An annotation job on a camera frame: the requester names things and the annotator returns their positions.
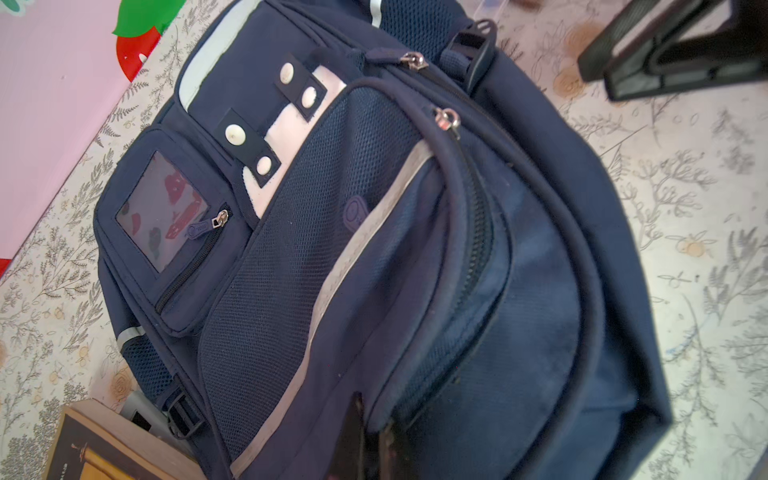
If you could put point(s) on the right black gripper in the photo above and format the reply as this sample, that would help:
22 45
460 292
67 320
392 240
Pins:
660 61

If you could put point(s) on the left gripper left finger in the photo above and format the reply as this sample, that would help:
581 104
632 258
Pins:
348 459

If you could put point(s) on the navy blue student backpack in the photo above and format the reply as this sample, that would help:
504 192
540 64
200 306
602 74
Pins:
369 196

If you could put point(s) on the light blue calculator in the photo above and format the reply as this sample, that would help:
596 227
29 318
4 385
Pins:
138 409

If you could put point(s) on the brown black scroll book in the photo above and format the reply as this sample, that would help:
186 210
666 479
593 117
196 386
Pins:
94 442

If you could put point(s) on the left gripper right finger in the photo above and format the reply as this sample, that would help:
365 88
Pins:
394 456

